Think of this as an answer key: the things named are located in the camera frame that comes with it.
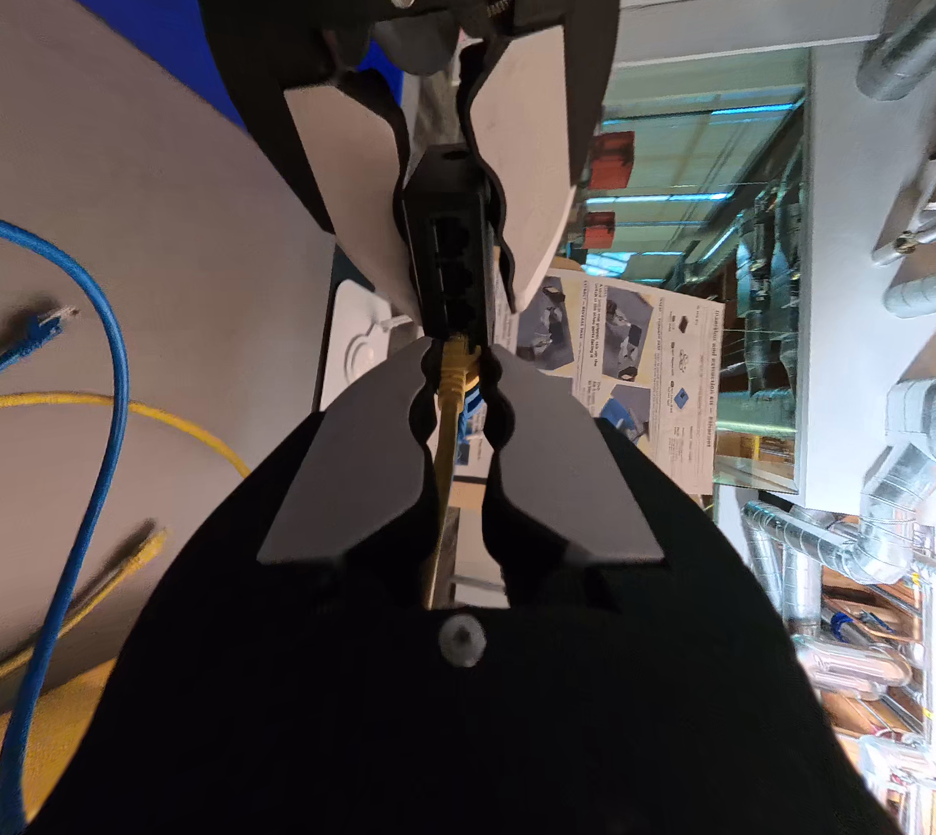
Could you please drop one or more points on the white stand base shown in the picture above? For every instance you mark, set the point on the white stand base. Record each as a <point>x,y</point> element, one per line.
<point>351,337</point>

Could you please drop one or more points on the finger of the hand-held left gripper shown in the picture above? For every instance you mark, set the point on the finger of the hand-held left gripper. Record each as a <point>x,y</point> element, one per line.
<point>534,154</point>
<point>344,162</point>

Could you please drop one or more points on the black ethernet switch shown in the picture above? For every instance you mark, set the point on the black ethernet switch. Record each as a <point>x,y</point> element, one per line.
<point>446,250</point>

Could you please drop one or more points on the printed instruction poster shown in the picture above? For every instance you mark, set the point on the printed instruction poster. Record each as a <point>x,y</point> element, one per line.
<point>621,352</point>

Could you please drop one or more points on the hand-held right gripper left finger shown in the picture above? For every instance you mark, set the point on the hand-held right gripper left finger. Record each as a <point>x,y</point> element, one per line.
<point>344,484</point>

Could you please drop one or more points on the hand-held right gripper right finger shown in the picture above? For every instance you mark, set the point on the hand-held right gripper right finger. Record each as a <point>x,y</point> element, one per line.
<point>578,484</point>

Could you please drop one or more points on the yellow plastic bin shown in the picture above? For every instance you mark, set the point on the yellow plastic bin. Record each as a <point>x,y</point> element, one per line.
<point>51,725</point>

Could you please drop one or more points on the silver ventilation ducts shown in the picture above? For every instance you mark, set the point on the silver ventilation ducts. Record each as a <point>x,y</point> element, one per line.
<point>877,520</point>

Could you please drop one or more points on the red storage case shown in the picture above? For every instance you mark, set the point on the red storage case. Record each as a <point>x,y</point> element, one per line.
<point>613,160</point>
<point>599,229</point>

